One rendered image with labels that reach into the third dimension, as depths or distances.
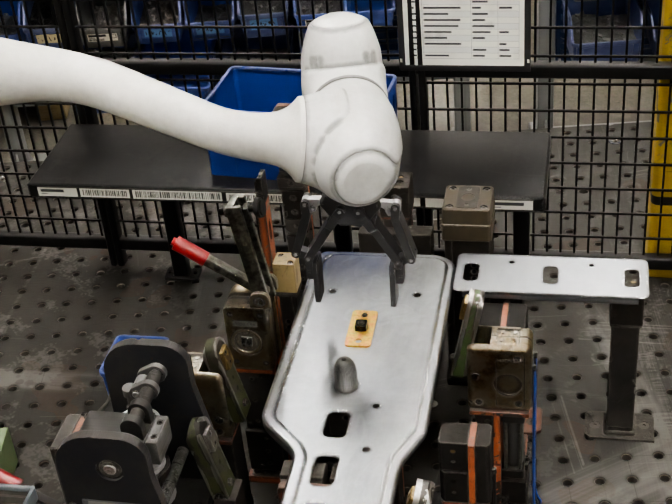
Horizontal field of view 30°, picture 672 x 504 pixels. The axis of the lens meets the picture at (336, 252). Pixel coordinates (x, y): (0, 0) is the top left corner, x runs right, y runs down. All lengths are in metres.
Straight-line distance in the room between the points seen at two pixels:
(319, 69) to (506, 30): 0.66
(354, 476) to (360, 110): 0.47
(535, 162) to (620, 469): 0.53
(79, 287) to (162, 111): 1.09
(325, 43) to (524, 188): 0.63
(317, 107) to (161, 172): 0.81
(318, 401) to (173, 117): 0.46
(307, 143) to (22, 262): 1.32
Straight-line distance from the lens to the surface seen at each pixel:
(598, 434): 2.09
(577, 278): 1.92
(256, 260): 1.77
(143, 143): 2.32
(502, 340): 1.73
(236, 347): 1.86
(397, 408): 1.69
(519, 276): 1.92
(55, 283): 2.58
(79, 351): 2.40
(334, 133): 1.42
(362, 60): 1.56
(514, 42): 2.17
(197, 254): 1.80
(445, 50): 2.18
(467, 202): 1.99
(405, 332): 1.82
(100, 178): 2.23
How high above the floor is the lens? 2.12
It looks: 34 degrees down
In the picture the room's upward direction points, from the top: 6 degrees counter-clockwise
